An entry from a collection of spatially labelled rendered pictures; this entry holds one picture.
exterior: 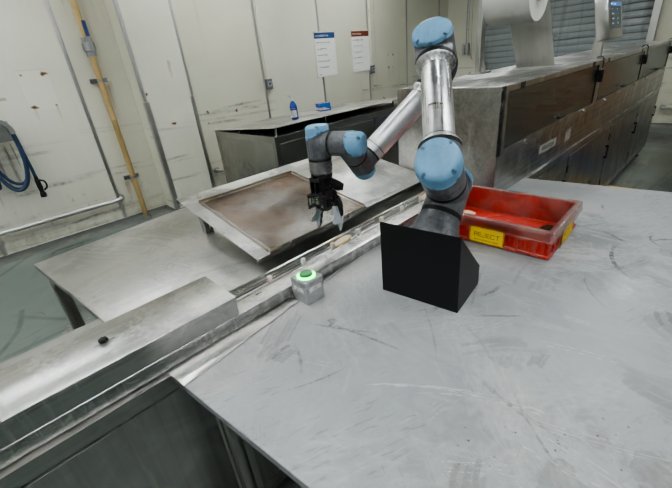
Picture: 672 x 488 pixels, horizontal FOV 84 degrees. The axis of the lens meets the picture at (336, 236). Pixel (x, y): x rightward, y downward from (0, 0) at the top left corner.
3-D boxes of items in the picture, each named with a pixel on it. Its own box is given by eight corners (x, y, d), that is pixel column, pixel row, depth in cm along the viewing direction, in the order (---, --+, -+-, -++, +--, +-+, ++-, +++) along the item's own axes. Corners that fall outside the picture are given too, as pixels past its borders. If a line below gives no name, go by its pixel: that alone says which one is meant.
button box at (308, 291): (308, 317, 110) (303, 285, 105) (291, 307, 115) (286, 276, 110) (328, 303, 115) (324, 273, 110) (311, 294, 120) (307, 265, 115)
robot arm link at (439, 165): (469, 201, 99) (457, 44, 117) (463, 175, 87) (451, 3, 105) (423, 206, 104) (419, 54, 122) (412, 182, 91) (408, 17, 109)
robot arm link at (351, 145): (373, 145, 118) (343, 144, 123) (362, 124, 108) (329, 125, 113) (368, 167, 116) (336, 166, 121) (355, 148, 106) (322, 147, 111)
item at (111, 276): (252, 569, 121) (183, 386, 85) (104, 403, 189) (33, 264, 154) (463, 293, 244) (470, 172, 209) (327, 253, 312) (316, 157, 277)
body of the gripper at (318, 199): (308, 211, 125) (303, 176, 120) (320, 202, 131) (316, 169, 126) (328, 213, 121) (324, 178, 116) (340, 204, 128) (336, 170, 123)
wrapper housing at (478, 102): (497, 199, 169) (508, 86, 148) (399, 182, 205) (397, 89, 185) (663, 85, 436) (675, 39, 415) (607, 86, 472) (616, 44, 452)
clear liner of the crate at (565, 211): (551, 262, 116) (556, 234, 112) (417, 228, 148) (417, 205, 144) (580, 225, 137) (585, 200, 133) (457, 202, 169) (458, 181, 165)
